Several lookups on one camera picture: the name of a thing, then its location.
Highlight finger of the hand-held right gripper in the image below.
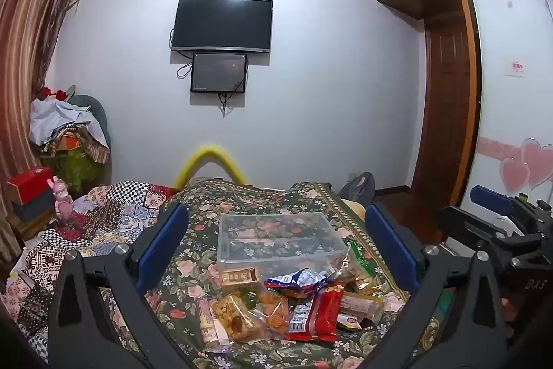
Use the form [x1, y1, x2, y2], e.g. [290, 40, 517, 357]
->
[437, 205, 511, 254]
[470, 185, 514, 218]

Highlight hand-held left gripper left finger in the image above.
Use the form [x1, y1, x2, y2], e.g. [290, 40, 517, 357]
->
[47, 202, 195, 369]

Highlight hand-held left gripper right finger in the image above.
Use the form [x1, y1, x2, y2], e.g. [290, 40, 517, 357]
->
[365, 202, 508, 369]

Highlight green snack packet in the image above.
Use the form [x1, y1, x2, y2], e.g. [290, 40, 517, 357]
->
[348, 241, 376, 277]

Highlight clear bun packet green edges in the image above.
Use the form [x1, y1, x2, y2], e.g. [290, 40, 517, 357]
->
[326, 252, 361, 285]

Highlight clear plastic box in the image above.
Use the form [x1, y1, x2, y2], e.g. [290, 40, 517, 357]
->
[216, 212, 350, 266]

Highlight blue white snack bag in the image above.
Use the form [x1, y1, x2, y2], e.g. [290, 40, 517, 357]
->
[264, 269, 342, 301]

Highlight red snack packet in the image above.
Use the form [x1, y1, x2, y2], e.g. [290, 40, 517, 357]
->
[287, 285, 346, 343]

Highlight yellow white snack packet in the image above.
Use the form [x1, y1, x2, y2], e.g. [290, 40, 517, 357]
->
[196, 293, 269, 352]

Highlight clear bag orange snacks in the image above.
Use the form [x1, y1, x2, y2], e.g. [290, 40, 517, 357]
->
[253, 291, 289, 337]

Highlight gold snack packet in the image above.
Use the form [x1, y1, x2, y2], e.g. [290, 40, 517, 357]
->
[352, 278, 381, 295]

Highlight patchwork quilt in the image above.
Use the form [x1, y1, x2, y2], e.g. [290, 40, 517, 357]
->
[0, 179, 182, 352]

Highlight dark floral blanket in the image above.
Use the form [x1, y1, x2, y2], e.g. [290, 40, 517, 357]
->
[142, 179, 454, 369]

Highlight long brown snack packet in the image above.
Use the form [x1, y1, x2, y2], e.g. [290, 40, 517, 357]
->
[339, 293, 385, 322]

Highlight dark bag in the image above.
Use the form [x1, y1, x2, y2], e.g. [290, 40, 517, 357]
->
[339, 171, 376, 205]

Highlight white sliding door heart stickers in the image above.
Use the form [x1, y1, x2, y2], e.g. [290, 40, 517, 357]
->
[460, 0, 553, 218]

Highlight yellow foam arch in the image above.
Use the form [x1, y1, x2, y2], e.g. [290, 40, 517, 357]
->
[173, 143, 253, 190]

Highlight brown cracker packet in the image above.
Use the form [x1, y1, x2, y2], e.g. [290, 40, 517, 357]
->
[220, 267, 262, 288]

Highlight small pink white packet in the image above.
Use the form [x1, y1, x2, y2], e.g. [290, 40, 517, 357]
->
[336, 315, 364, 331]

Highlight wooden door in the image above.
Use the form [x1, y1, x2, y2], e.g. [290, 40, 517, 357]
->
[410, 17, 476, 192]

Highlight pink rabbit toy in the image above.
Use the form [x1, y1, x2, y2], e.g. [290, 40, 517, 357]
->
[51, 175, 76, 229]

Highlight green patterned cloth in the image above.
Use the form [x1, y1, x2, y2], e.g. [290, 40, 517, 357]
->
[43, 148, 109, 197]

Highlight red white paper sticker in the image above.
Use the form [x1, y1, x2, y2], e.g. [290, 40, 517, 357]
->
[505, 58, 527, 78]

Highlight grey box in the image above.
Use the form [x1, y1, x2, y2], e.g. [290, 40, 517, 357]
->
[13, 196, 57, 223]

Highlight green chair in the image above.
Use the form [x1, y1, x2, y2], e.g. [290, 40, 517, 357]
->
[67, 94, 112, 149]

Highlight red box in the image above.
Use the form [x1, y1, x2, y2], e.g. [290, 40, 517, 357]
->
[6, 166, 55, 205]

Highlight pile of clothes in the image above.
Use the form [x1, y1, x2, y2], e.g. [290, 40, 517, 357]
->
[29, 84, 111, 166]

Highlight small black monitor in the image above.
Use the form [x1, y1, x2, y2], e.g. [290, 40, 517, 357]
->
[190, 53, 248, 94]

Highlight large black television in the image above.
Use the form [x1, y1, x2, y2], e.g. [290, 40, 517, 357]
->
[170, 0, 274, 53]

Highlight striped brown curtain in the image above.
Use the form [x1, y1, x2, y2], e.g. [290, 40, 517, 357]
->
[0, 0, 87, 266]

